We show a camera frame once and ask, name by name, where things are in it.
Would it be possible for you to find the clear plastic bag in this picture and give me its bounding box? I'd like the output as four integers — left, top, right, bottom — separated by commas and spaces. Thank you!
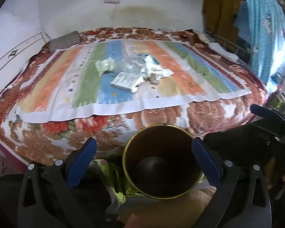
113, 57, 146, 75

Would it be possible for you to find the pale green plastic pouch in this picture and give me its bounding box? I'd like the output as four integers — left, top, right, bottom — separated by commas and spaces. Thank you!
95, 58, 115, 77

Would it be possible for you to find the dark round trash bin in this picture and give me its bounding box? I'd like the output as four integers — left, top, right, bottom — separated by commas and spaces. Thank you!
122, 124, 202, 200

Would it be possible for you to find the person's right hand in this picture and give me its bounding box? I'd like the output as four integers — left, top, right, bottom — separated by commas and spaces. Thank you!
264, 157, 285, 200

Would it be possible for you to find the floral red brown blanket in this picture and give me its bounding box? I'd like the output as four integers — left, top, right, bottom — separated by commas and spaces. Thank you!
0, 27, 267, 165

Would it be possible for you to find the green cartoon child stool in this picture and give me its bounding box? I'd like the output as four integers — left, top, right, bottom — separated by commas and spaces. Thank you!
93, 157, 137, 203

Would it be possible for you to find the blue patterned hanging cloth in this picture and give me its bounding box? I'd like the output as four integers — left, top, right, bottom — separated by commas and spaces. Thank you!
245, 0, 285, 86

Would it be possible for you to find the striped colourful bed mat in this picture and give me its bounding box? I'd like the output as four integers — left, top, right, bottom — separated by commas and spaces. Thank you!
14, 39, 251, 124

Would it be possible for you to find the mustard yellow hanging garment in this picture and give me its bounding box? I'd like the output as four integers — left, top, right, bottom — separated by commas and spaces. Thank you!
202, 0, 244, 42

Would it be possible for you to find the white bed headboard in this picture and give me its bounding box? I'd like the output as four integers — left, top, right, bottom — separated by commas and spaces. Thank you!
0, 31, 50, 83

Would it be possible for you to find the grey striped pillow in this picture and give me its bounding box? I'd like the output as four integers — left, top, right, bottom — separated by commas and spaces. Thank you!
48, 31, 82, 52

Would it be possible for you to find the metal bed rail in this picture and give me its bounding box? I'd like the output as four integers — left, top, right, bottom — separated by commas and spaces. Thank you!
204, 30, 252, 63

